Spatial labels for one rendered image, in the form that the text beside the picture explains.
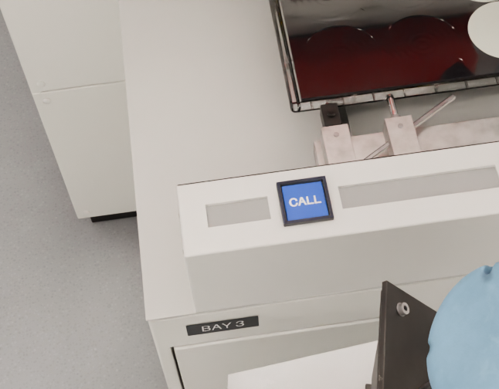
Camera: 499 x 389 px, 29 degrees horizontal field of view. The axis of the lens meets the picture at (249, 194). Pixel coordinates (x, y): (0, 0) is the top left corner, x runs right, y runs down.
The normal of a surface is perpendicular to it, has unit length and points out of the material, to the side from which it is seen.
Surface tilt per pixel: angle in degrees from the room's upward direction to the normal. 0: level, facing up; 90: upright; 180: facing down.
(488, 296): 49
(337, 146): 0
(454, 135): 0
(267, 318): 90
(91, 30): 90
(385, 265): 90
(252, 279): 90
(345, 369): 0
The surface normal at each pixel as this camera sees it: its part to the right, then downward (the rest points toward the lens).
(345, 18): -0.04, -0.54
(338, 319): 0.14, 0.83
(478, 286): -0.78, -0.35
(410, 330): 0.70, -0.31
